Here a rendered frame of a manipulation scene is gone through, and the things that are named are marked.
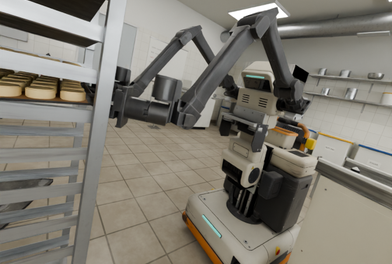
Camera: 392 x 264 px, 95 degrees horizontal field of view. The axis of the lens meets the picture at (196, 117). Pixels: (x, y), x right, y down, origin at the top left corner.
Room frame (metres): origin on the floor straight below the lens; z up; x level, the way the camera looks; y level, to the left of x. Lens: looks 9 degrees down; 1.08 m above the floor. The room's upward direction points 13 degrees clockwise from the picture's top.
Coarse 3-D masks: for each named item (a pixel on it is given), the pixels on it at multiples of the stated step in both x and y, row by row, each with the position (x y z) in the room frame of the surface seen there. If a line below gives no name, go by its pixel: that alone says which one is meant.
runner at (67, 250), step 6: (66, 246) 0.39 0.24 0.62; (72, 246) 0.39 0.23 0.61; (48, 252) 0.36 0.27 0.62; (54, 252) 0.37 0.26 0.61; (60, 252) 0.38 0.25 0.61; (66, 252) 0.38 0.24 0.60; (24, 258) 0.34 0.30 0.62; (30, 258) 0.34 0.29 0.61; (36, 258) 0.35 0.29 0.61; (42, 258) 0.36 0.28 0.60; (48, 258) 0.36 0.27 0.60; (54, 258) 0.37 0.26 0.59; (60, 258) 0.38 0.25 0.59
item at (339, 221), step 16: (320, 176) 0.75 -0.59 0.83; (320, 192) 0.73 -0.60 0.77; (336, 192) 0.69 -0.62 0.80; (352, 192) 0.65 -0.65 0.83; (320, 208) 0.72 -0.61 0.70; (336, 208) 0.68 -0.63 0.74; (352, 208) 0.64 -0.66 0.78; (368, 208) 0.61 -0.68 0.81; (384, 208) 0.58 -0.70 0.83; (304, 224) 0.75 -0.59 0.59; (320, 224) 0.70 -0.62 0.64; (336, 224) 0.66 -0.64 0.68; (352, 224) 0.62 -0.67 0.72; (368, 224) 0.59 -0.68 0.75; (384, 224) 0.56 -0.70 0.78; (304, 240) 0.73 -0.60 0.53; (320, 240) 0.68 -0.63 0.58; (336, 240) 0.64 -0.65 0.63; (352, 240) 0.61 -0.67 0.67; (368, 240) 0.58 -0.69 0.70; (384, 240) 0.55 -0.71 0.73; (304, 256) 0.71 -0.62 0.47; (320, 256) 0.67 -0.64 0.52; (336, 256) 0.63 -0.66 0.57; (352, 256) 0.59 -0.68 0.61; (368, 256) 0.57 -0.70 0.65; (384, 256) 0.54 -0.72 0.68
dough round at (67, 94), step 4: (60, 92) 0.40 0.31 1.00; (64, 92) 0.39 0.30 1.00; (68, 92) 0.39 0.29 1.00; (72, 92) 0.40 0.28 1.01; (76, 92) 0.40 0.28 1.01; (80, 92) 0.41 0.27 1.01; (84, 92) 0.42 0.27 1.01; (60, 96) 0.40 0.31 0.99; (64, 96) 0.39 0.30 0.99; (68, 96) 0.39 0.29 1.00; (72, 96) 0.39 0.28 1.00; (76, 96) 0.40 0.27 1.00; (80, 96) 0.41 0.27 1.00; (84, 96) 0.42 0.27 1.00; (68, 100) 0.39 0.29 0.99; (72, 100) 0.40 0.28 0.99; (76, 100) 0.40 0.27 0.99; (80, 100) 0.41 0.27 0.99
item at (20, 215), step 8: (32, 208) 0.65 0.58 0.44; (40, 208) 0.67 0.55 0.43; (48, 208) 0.69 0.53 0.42; (56, 208) 0.70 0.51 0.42; (64, 208) 0.72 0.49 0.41; (72, 208) 0.73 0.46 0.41; (0, 216) 0.60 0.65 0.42; (8, 216) 0.61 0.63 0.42; (16, 216) 0.63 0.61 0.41; (24, 216) 0.63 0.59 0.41; (32, 216) 0.64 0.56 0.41; (40, 216) 0.65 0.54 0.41
